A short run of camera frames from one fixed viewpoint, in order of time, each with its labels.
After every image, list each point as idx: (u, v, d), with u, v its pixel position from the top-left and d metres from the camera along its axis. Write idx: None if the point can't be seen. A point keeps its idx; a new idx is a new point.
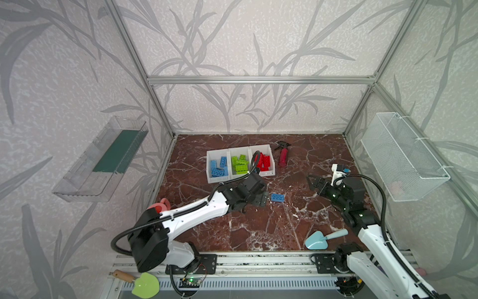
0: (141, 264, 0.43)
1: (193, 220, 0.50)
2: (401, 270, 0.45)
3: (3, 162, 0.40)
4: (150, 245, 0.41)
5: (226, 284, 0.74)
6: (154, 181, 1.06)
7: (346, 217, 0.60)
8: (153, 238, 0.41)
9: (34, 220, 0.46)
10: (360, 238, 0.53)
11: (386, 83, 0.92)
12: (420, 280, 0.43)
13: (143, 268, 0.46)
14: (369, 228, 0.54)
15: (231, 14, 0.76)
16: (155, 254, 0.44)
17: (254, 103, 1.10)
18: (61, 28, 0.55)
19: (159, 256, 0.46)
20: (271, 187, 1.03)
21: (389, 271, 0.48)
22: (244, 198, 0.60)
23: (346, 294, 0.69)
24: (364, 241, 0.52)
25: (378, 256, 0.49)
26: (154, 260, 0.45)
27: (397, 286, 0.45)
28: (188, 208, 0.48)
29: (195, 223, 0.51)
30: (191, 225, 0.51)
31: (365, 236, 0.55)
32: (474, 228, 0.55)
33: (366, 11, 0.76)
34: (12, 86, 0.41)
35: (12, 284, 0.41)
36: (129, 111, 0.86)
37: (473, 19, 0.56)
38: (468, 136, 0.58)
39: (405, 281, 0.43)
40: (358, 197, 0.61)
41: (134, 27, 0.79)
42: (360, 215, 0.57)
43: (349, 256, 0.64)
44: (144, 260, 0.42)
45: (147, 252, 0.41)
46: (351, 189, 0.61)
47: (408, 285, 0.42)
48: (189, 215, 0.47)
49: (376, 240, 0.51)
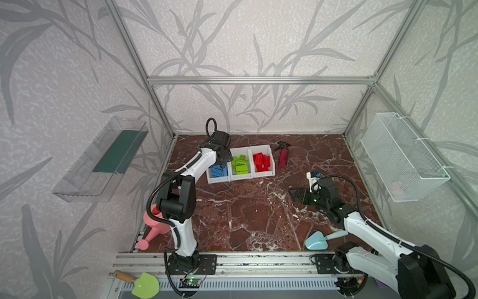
0: (187, 208, 0.51)
1: (201, 164, 0.60)
2: (385, 238, 0.48)
3: (3, 163, 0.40)
4: (183, 190, 0.51)
5: (226, 284, 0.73)
6: (154, 182, 1.06)
7: (330, 215, 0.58)
8: (183, 184, 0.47)
9: (34, 221, 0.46)
10: (348, 230, 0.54)
11: (386, 84, 0.92)
12: (401, 240, 0.46)
13: (186, 217, 0.56)
14: (350, 215, 0.59)
15: (231, 15, 0.76)
16: (192, 197, 0.53)
17: (254, 103, 1.10)
18: (62, 28, 0.56)
19: (193, 200, 0.55)
20: (271, 188, 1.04)
21: (377, 244, 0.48)
22: (220, 145, 0.71)
23: (346, 294, 0.69)
24: (350, 228, 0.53)
25: (365, 237, 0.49)
26: (191, 205, 0.54)
27: (387, 254, 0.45)
28: (192, 160, 0.58)
29: (203, 167, 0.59)
30: (200, 173, 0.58)
31: (350, 225, 0.60)
32: (474, 228, 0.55)
33: (366, 11, 0.76)
34: (12, 87, 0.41)
35: (12, 284, 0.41)
36: (129, 111, 0.86)
37: (473, 20, 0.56)
38: (468, 136, 0.58)
39: (391, 247, 0.46)
40: (334, 193, 0.67)
41: (134, 28, 0.79)
42: (339, 209, 0.62)
43: (348, 254, 0.65)
44: (186, 203, 0.51)
45: (185, 196, 0.51)
46: (326, 188, 0.68)
47: (394, 248, 0.45)
48: (195, 164, 0.56)
49: (358, 223, 0.56)
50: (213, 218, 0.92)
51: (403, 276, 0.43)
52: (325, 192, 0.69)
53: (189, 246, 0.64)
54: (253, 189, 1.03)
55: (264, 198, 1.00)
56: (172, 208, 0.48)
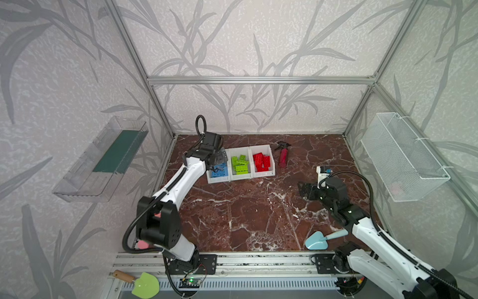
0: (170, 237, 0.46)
1: (185, 183, 0.51)
2: (399, 256, 0.46)
3: (3, 163, 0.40)
4: (164, 219, 0.45)
5: (226, 284, 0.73)
6: (154, 182, 1.06)
7: (337, 216, 0.62)
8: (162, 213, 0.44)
9: (34, 220, 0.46)
10: (355, 235, 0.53)
11: (386, 84, 0.92)
12: (417, 261, 0.44)
13: (170, 243, 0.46)
14: (360, 222, 0.55)
15: (231, 15, 0.76)
16: (174, 223, 0.46)
17: (254, 103, 1.10)
18: (62, 28, 0.56)
19: (177, 225, 0.48)
20: (271, 188, 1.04)
21: (389, 260, 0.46)
22: (210, 151, 0.63)
23: (346, 294, 0.69)
24: (358, 236, 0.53)
25: (376, 248, 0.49)
26: (175, 231, 0.47)
27: (399, 273, 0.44)
28: (175, 180, 0.50)
29: (187, 185, 0.53)
30: (185, 191, 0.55)
31: (359, 232, 0.57)
32: (474, 229, 0.56)
33: (366, 11, 0.76)
34: (12, 86, 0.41)
35: (12, 284, 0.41)
36: (129, 111, 0.86)
37: (473, 20, 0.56)
38: (468, 136, 0.58)
39: (406, 267, 0.44)
40: (343, 195, 0.63)
41: (134, 28, 0.79)
42: (348, 212, 0.58)
43: (349, 256, 0.65)
44: (168, 232, 0.46)
45: (168, 225, 0.45)
46: (335, 189, 0.64)
47: (410, 270, 0.43)
48: (178, 183, 0.49)
49: (371, 233, 0.53)
50: (213, 218, 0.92)
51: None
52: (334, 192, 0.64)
53: (187, 249, 0.63)
54: (253, 189, 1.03)
55: (264, 198, 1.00)
56: (155, 238, 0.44)
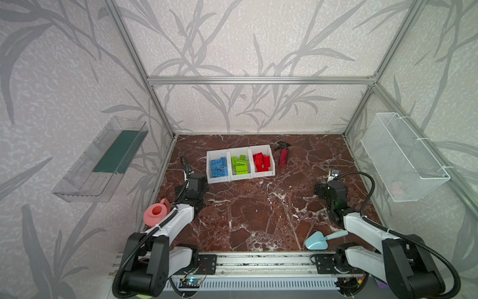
0: (156, 281, 0.41)
1: (176, 222, 0.52)
2: (376, 228, 0.51)
3: (3, 163, 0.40)
4: (156, 256, 0.42)
5: (226, 284, 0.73)
6: (154, 182, 1.06)
7: (333, 214, 0.69)
8: (156, 250, 0.42)
9: (34, 220, 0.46)
10: (349, 228, 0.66)
11: (386, 84, 0.92)
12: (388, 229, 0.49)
13: (155, 291, 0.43)
14: (350, 214, 0.62)
15: (231, 15, 0.76)
16: (164, 263, 0.43)
17: (254, 103, 1.10)
18: (62, 28, 0.56)
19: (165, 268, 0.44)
20: (271, 187, 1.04)
21: (370, 235, 0.53)
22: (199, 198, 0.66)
23: (346, 294, 0.69)
24: (348, 225, 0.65)
25: (362, 232, 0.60)
26: (161, 274, 0.42)
27: (377, 242, 0.51)
28: (168, 217, 0.52)
29: (177, 228, 0.53)
30: (174, 233, 0.52)
31: (350, 222, 0.62)
32: (474, 228, 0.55)
33: (366, 11, 0.76)
34: (12, 86, 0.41)
35: (12, 284, 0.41)
36: (129, 111, 0.86)
37: (473, 20, 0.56)
38: (468, 136, 0.58)
39: (379, 234, 0.47)
40: (340, 195, 0.70)
41: (134, 28, 0.79)
42: (342, 210, 0.65)
43: (346, 251, 0.65)
44: (156, 271, 0.41)
45: (157, 263, 0.42)
46: (335, 189, 0.71)
47: (381, 235, 0.46)
48: (170, 222, 0.50)
49: (356, 219, 0.59)
50: (213, 218, 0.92)
51: (388, 259, 0.45)
52: (333, 192, 0.72)
53: (185, 255, 0.62)
54: (253, 189, 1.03)
55: (264, 198, 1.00)
56: (140, 284, 0.41)
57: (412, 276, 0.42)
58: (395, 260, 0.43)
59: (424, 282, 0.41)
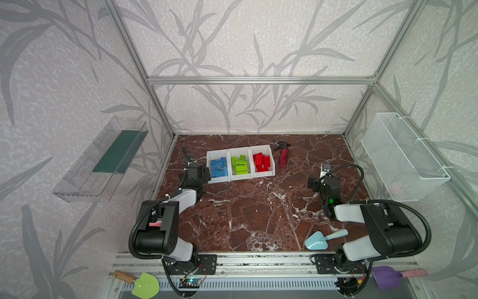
0: (168, 239, 0.45)
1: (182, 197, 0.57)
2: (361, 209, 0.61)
3: (3, 163, 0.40)
4: (168, 215, 0.47)
5: (226, 284, 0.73)
6: (154, 182, 1.06)
7: (326, 209, 0.74)
8: (168, 210, 0.47)
9: (34, 220, 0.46)
10: (340, 218, 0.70)
11: (386, 84, 0.92)
12: None
13: (167, 250, 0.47)
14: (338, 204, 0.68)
15: (231, 15, 0.76)
16: (175, 223, 0.47)
17: (254, 104, 1.10)
18: (62, 28, 0.56)
19: (176, 230, 0.48)
20: (271, 187, 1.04)
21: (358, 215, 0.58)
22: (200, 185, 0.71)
23: (346, 294, 0.69)
24: (338, 214, 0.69)
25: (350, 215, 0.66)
26: (173, 233, 0.46)
27: None
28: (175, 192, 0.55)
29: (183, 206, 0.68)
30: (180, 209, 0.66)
31: (338, 208, 0.68)
32: (474, 228, 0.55)
33: (366, 11, 0.76)
34: (12, 86, 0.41)
35: (12, 284, 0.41)
36: (129, 111, 0.86)
37: (473, 20, 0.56)
38: (468, 136, 0.58)
39: None
40: (335, 192, 0.74)
41: (134, 28, 0.79)
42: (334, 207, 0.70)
43: (344, 246, 0.66)
44: (168, 230, 0.45)
45: (170, 221, 0.46)
46: (330, 187, 0.74)
47: None
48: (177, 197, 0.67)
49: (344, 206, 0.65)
50: (213, 218, 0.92)
51: (368, 221, 0.50)
52: (328, 189, 0.76)
53: (187, 248, 0.63)
54: (253, 189, 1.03)
55: (264, 198, 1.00)
56: (153, 242, 0.45)
57: (388, 229, 0.46)
58: (372, 218, 0.48)
59: (399, 235, 0.45)
